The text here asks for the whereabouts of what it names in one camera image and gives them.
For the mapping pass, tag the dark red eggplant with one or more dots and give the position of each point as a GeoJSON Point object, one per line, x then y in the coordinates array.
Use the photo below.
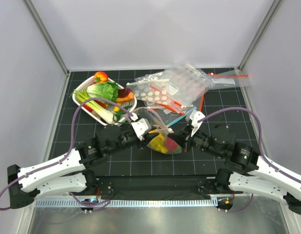
{"type": "Point", "coordinates": [122, 93]}

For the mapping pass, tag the small red strawberry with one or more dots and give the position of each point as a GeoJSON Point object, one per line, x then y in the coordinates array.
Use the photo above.
{"type": "Point", "coordinates": [87, 108]}

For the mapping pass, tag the black grid cutting mat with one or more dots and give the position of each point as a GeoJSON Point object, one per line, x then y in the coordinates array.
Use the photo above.
{"type": "Point", "coordinates": [147, 162]}

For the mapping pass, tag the right aluminium frame post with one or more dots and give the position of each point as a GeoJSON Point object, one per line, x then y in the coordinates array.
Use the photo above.
{"type": "Point", "coordinates": [275, 5]}

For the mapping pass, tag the red orange tomato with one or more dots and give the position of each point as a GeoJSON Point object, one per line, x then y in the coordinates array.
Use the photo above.
{"type": "Point", "coordinates": [100, 77]}

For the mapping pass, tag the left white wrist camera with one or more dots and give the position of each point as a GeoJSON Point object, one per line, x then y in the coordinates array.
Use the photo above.
{"type": "Point", "coordinates": [141, 127]}

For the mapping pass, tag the orange-edged flat bag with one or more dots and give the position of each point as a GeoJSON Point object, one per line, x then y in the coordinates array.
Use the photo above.
{"type": "Point", "coordinates": [197, 105]}

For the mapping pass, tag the pile of red-dotted bags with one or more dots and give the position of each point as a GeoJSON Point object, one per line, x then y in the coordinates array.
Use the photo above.
{"type": "Point", "coordinates": [186, 83]}

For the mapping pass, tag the clear white-dotted zip bag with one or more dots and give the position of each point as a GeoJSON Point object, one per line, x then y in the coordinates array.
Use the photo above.
{"type": "Point", "coordinates": [156, 91]}

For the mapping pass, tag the clear bag orange zipper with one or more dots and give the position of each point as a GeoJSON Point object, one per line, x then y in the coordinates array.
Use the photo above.
{"type": "Point", "coordinates": [229, 79]}

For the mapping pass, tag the left aluminium frame post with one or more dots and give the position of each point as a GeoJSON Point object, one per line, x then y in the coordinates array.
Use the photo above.
{"type": "Point", "coordinates": [45, 34]}

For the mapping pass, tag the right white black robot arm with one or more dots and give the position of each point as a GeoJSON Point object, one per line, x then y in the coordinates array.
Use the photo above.
{"type": "Point", "coordinates": [245, 169]}

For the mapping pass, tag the yellow banana bunch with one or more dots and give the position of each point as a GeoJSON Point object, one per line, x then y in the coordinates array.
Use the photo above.
{"type": "Point", "coordinates": [158, 144]}

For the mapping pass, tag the red apple front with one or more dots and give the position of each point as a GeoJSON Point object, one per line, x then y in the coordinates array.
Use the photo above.
{"type": "Point", "coordinates": [171, 145]}

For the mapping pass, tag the small orange carrot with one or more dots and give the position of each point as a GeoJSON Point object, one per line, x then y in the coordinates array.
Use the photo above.
{"type": "Point", "coordinates": [128, 97]}

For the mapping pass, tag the white leek stalk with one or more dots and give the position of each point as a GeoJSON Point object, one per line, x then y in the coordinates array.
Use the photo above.
{"type": "Point", "coordinates": [106, 115]}

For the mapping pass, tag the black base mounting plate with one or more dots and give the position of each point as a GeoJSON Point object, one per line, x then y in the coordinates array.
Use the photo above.
{"type": "Point", "coordinates": [156, 188]}

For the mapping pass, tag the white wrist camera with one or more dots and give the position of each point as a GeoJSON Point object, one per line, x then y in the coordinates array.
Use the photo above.
{"type": "Point", "coordinates": [194, 119]}
{"type": "Point", "coordinates": [141, 127]}

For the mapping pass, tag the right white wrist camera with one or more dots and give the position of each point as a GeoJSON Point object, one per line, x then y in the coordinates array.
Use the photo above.
{"type": "Point", "coordinates": [194, 119]}

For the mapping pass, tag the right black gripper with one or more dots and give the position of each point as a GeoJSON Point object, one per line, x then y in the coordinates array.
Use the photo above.
{"type": "Point", "coordinates": [182, 137]}

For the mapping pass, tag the green lettuce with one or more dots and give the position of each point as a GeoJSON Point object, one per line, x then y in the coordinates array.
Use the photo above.
{"type": "Point", "coordinates": [106, 90]}

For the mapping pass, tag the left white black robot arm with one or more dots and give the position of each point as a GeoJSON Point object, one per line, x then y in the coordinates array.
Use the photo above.
{"type": "Point", "coordinates": [72, 172]}

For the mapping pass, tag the aluminium frame post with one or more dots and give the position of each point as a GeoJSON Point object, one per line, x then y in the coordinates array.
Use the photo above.
{"type": "Point", "coordinates": [275, 5]}
{"type": "Point", "coordinates": [45, 34]}

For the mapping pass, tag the slotted aluminium cable duct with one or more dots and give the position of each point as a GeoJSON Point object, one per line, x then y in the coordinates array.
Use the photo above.
{"type": "Point", "coordinates": [71, 203]}

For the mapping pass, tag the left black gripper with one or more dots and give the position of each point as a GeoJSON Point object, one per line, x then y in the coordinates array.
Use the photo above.
{"type": "Point", "coordinates": [147, 136]}

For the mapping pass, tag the white plastic basket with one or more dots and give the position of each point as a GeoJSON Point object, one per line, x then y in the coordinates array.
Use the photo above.
{"type": "Point", "coordinates": [129, 106]}

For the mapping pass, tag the green celery stalk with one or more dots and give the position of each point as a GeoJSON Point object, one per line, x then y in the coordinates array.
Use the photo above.
{"type": "Point", "coordinates": [82, 96]}

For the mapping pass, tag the clear pink-dotted zip bag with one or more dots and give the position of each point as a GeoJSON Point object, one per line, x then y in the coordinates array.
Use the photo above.
{"type": "Point", "coordinates": [156, 122]}

